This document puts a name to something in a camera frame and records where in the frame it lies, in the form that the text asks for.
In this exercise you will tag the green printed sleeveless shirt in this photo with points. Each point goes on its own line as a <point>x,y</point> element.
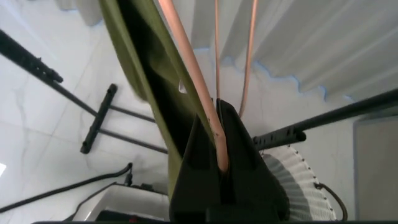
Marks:
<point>174,77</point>

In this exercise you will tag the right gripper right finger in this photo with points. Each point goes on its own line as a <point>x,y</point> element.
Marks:
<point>252,183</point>

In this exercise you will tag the white curtain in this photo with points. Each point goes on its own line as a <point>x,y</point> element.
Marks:
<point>311,37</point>

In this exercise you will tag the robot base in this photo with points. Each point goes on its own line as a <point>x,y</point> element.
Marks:
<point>133,199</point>

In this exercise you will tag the white laundry basket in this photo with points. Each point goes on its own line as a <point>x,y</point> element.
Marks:
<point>292,174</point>

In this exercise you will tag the black clothes rack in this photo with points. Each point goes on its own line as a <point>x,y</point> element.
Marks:
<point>326,116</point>

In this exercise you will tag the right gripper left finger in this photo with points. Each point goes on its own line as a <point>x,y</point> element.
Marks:
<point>196,180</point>

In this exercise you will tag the pink clothes hanger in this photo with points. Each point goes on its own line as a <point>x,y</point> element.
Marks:
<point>192,68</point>
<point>249,56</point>

